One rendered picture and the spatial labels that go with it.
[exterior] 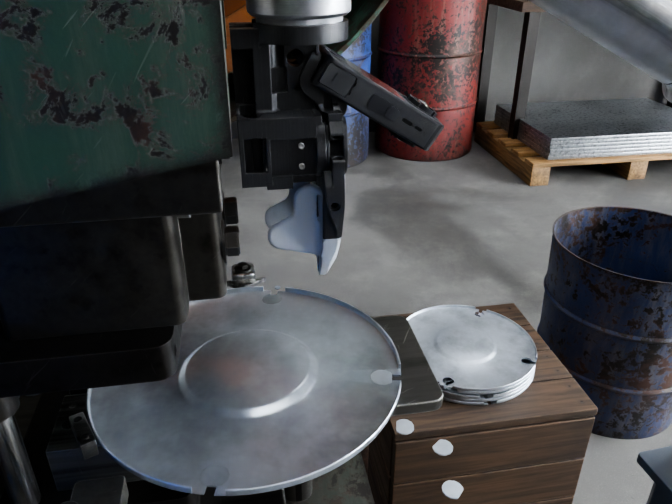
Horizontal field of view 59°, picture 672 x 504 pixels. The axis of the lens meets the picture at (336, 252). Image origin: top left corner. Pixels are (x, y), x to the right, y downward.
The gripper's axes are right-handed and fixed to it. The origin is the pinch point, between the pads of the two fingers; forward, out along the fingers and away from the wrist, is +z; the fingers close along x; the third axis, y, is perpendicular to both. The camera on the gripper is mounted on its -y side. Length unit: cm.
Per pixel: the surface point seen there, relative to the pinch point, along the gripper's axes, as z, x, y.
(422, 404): 11.7, 7.0, -7.2
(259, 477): 11.3, 13.1, 7.6
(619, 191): 90, -208, -181
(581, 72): 56, -330, -223
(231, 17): -16.5, -33.0, 6.7
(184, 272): -2.7, 5.1, 12.0
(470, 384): 51, -38, -33
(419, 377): 11.5, 3.6, -7.9
